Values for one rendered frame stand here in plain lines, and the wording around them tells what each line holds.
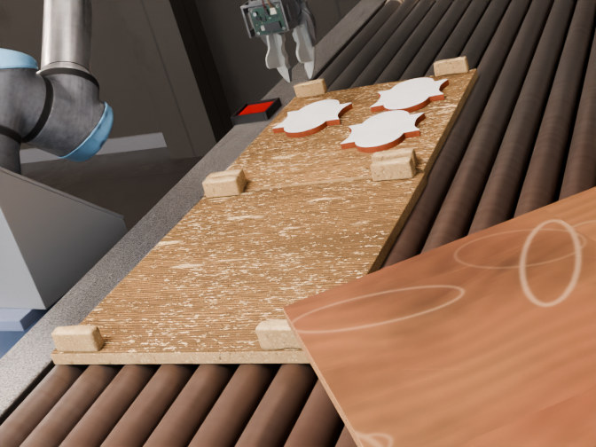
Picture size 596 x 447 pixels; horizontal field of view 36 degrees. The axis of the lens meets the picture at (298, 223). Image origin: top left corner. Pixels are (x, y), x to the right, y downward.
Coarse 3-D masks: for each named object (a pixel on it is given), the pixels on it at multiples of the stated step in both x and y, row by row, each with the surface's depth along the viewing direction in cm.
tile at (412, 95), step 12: (408, 84) 156; (420, 84) 154; (432, 84) 152; (444, 84) 152; (384, 96) 154; (396, 96) 152; (408, 96) 150; (420, 96) 149; (432, 96) 148; (372, 108) 151; (384, 108) 151; (396, 108) 146; (408, 108) 146; (420, 108) 146
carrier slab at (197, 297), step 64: (256, 192) 133; (320, 192) 127; (384, 192) 121; (192, 256) 119; (256, 256) 114; (320, 256) 109; (384, 256) 107; (128, 320) 108; (192, 320) 103; (256, 320) 99
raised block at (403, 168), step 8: (392, 160) 123; (400, 160) 122; (408, 160) 121; (376, 168) 123; (384, 168) 123; (392, 168) 122; (400, 168) 122; (408, 168) 122; (376, 176) 124; (384, 176) 124; (392, 176) 123; (400, 176) 123; (408, 176) 122
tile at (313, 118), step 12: (312, 108) 159; (324, 108) 157; (336, 108) 155; (348, 108) 156; (288, 120) 157; (300, 120) 155; (312, 120) 153; (324, 120) 151; (336, 120) 150; (276, 132) 155; (288, 132) 151; (300, 132) 150; (312, 132) 150
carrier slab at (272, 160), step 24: (336, 96) 165; (360, 96) 161; (456, 96) 147; (360, 120) 150; (432, 120) 140; (264, 144) 152; (288, 144) 149; (312, 144) 146; (336, 144) 142; (408, 144) 134; (432, 144) 131; (240, 168) 145; (264, 168) 142; (288, 168) 139; (312, 168) 136; (336, 168) 133; (360, 168) 131
